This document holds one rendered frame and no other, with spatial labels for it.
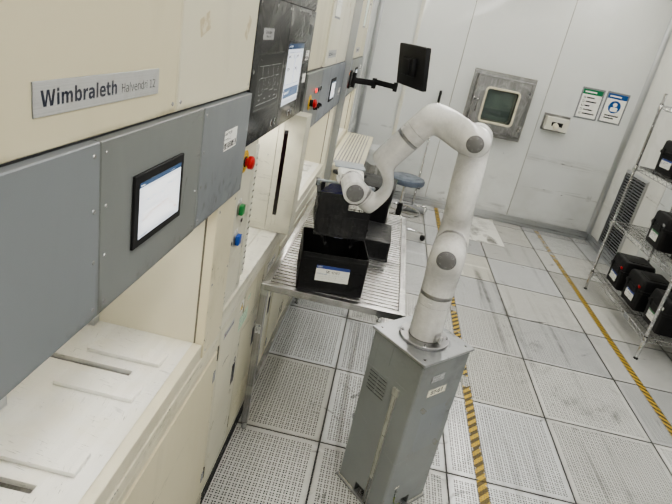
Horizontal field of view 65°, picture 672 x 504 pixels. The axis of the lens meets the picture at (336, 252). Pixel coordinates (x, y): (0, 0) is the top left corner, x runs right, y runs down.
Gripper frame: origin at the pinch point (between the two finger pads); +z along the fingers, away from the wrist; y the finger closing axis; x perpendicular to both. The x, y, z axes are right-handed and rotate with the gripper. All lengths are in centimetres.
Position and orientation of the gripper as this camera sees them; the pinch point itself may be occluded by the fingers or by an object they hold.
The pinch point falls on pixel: (348, 170)
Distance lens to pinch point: 214.9
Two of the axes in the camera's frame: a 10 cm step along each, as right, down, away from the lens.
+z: -0.5, -4.0, 9.2
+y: 9.8, 1.4, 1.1
